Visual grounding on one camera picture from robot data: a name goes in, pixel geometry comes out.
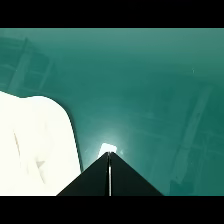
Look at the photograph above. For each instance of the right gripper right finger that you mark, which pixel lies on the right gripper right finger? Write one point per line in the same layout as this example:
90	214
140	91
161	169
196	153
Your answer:
128	181

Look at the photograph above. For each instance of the white T-shirt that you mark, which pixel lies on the white T-shirt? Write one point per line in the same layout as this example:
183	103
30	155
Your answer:
33	146

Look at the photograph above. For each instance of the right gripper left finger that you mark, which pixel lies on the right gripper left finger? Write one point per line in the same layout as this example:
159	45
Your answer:
93	181

